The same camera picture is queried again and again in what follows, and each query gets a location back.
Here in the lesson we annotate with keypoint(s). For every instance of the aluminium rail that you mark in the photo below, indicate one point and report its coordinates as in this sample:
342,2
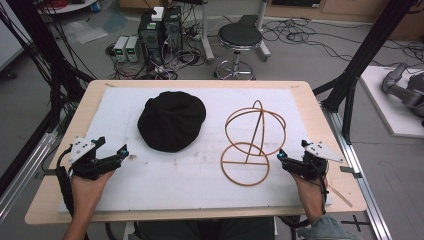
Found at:
26,170
363,186

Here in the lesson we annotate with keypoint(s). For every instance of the white table mat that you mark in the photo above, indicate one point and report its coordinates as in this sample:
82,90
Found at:
186,180

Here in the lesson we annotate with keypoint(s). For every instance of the black round stool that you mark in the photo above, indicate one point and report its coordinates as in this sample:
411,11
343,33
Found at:
240,35

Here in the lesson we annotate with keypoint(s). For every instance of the blue tape roll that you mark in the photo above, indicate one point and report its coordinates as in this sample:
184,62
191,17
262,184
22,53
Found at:
96,6

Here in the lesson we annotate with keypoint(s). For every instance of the grey power supply unit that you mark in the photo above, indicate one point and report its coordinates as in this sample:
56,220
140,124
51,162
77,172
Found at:
132,48
120,48

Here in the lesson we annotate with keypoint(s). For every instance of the white box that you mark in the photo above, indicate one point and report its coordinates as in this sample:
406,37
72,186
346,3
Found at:
157,13

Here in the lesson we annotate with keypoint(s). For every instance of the person's left hand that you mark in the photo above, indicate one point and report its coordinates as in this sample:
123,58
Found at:
87,195

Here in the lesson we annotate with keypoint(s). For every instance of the white metal stand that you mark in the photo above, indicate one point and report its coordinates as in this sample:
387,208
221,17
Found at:
208,40

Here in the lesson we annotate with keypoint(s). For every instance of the person's right hand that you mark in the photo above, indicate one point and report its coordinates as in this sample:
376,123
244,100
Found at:
311,196

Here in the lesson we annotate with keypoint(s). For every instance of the black fabric hat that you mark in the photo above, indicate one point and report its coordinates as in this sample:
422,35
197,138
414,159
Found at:
171,121

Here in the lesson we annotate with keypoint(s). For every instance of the thin wooden stick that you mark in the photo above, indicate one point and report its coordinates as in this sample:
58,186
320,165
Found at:
340,196

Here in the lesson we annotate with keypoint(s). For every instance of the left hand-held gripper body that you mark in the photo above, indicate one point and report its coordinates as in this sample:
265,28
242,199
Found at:
83,163

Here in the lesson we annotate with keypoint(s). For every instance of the white platform board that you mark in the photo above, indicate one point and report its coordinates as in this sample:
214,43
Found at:
383,100

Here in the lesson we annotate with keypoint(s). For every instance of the round white table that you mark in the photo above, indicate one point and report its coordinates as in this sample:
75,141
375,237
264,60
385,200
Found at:
66,6

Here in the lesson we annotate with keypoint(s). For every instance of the black frame post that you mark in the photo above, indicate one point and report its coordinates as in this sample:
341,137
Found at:
43,50
363,56

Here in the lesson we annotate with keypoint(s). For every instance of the black computer tower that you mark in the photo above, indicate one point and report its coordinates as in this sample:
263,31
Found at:
150,36
173,28

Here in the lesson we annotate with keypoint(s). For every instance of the person's lap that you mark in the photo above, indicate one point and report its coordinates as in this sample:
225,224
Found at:
206,230

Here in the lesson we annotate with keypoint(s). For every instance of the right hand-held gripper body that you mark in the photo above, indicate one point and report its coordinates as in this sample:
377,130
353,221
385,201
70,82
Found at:
315,165

